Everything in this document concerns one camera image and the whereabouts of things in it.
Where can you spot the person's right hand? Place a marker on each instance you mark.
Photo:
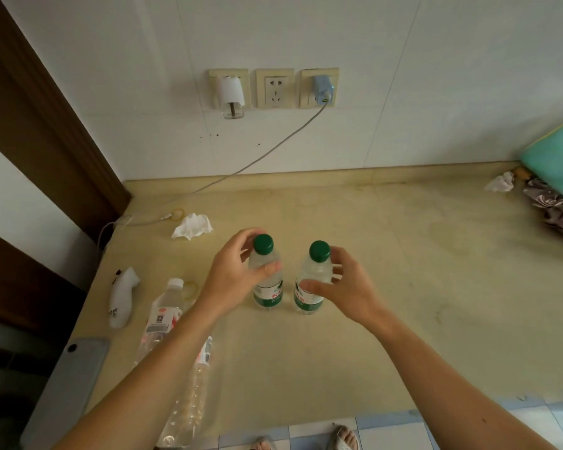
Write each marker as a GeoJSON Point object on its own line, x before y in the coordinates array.
{"type": "Point", "coordinates": [356, 299]}

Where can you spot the person's left hand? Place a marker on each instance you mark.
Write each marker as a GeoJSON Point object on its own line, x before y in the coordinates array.
{"type": "Point", "coordinates": [230, 281]}

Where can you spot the green-cap water bottle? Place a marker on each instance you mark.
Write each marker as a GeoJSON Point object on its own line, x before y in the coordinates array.
{"type": "Point", "coordinates": [320, 250]}
{"type": "Point", "coordinates": [264, 243]}

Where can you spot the person's right forearm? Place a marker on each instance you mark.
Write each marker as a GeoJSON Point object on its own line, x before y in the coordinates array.
{"type": "Point", "coordinates": [460, 393]}

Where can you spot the person's left forearm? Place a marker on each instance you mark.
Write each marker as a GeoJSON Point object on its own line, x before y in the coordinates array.
{"type": "Point", "coordinates": [136, 384]}

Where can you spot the person's right foot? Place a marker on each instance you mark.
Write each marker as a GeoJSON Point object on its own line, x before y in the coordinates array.
{"type": "Point", "coordinates": [347, 433]}

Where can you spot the person's foot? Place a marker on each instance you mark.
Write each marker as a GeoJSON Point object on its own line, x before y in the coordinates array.
{"type": "Point", "coordinates": [347, 433]}
{"type": "Point", "coordinates": [264, 445]}

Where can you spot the person's left foot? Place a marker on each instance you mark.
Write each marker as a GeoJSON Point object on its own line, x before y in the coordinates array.
{"type": "Point", "coordinates": [264, 445]}

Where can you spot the tan rubber band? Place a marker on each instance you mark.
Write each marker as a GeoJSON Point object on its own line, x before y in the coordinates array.
{"type": "Point", "coordinates": [192, 282]}
{"type": "Point", "coordinates": [170, 215]}

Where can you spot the crumpled white tissue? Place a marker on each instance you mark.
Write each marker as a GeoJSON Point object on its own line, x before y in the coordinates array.
{"type": "Point", "coordinates": [194, 227]}
{"type": "Point", "coordinates": [501, 182]}

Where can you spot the beige table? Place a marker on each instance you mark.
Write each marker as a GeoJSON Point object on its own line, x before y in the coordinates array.
{"type": "Point", "coordinates": [427, 285]}

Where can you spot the white plastic handheld device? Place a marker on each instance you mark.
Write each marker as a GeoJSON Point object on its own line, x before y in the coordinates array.
{"type": "Point", "coordinates": [122, 299]}

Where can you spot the white sandal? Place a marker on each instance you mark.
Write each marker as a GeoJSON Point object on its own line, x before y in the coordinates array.
{"type": "Point", "coordinates": [340, 446]}

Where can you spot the white charger plug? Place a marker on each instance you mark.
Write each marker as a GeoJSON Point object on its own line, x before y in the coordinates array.
{"type": "Point", "coordinates": [230, 91]}

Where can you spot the grey smartphone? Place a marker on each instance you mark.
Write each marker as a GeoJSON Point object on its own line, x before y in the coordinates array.
{"type": "Point", "coordinates": [65, 388]}

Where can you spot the small orange object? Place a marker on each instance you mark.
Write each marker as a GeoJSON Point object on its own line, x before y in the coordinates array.
{"type": "Point", "coordinates": [521, 173]}

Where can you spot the blue-grey plug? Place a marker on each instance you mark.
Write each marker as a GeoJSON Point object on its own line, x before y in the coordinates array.
{"type": "Point", "coordinates": [323, 88]}

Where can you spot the clear bag of brown snacks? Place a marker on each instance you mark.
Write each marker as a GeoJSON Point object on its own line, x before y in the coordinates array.
{"type": "Point", "coordinates": [556, 210]}

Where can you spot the teal handbag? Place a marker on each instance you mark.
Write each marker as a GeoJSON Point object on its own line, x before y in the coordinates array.
{"type": "Point", "coordinates": [558, 163]}

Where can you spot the beige wall outlet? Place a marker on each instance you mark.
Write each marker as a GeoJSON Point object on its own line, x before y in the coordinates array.
{"type": "Point", "coordinates": [230, 72]}
{"type": "Point", "coordinates": [305, 96]}
{"type": "Point", "coordinates": [275, 88]}

